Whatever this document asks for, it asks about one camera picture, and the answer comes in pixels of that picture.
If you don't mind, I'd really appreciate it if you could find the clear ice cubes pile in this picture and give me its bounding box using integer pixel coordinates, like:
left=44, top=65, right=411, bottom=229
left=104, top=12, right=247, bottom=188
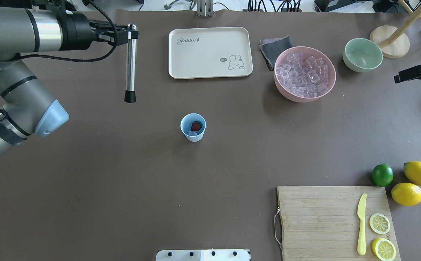
left=276, top=51, right=330, bottom=98

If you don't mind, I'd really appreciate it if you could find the yellow plastic knife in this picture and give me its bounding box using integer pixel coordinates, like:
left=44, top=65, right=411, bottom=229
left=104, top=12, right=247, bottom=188
left=357, top=193, right=367, bottom=256

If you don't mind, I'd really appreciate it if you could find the wooden cutting board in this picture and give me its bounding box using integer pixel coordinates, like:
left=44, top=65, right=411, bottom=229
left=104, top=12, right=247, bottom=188
left=277, top=186, right=392, bottom=261

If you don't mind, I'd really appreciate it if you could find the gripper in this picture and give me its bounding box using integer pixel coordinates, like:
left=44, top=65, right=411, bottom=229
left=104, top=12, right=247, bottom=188
left=33, top=0, right=139, bottom=51

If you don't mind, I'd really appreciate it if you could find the light blue cup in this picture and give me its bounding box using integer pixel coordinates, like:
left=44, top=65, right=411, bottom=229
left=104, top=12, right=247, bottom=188
left=180, top=113, right=206, bottom=142

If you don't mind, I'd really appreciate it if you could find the red strawberry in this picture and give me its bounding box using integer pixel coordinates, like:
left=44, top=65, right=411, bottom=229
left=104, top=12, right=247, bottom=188
left=190, top=121, right=203, bottom=132

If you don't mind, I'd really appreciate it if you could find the grey folded cloth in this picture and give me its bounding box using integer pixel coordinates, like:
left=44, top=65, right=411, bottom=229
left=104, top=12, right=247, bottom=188
left=259, top=35, right=294, bottom=71

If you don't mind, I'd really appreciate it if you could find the cream rabbit tray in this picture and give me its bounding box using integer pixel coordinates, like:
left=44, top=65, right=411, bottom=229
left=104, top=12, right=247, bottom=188
left=168, top=27, right=253, bottom=79

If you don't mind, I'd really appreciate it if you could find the pink bowl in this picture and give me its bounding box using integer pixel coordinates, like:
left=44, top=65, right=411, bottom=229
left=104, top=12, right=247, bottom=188
left=274, top=46, right=337, bottom=103

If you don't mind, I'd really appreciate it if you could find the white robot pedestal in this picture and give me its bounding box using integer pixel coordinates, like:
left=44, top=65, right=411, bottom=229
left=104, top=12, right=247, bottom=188
left=155, top=249, right=252, bottom=261

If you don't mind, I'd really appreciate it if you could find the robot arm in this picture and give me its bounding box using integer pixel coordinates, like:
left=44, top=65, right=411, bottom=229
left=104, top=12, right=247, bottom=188
left=0, top=0, right=139, bottom=155

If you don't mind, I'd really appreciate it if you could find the green bowl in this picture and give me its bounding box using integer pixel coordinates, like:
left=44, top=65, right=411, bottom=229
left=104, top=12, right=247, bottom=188
left=343, top=38, right=383, bottom=73

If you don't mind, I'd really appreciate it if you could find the wooden mug tree stand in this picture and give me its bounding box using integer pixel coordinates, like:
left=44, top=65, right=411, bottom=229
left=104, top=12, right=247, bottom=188
left=369, top=0, right=421, bottom=58

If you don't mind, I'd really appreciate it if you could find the whole lemon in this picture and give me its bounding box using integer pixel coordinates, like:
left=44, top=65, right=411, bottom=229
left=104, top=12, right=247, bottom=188
left=403, top=161, right=421, bottom=186
left=391, top=182, right=421, bottom=206

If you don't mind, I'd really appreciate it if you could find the lemon half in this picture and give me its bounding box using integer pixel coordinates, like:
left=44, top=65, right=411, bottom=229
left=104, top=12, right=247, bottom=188
left=372, top=237, right=397, bottom=261

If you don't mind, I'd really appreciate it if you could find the green lime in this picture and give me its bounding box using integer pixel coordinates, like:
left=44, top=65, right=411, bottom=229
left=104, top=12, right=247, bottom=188
left=371, top=163, right=394, bottom=187

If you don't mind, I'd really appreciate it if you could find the lemon slice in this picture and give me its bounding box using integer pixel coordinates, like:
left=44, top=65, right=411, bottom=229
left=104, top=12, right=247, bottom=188
left=368, top=213, right=391, bottom=235

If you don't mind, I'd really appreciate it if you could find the steel muddler black tip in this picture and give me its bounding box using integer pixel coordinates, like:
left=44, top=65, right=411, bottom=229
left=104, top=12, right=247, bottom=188
left=124, top=23, right=138, bottom=103

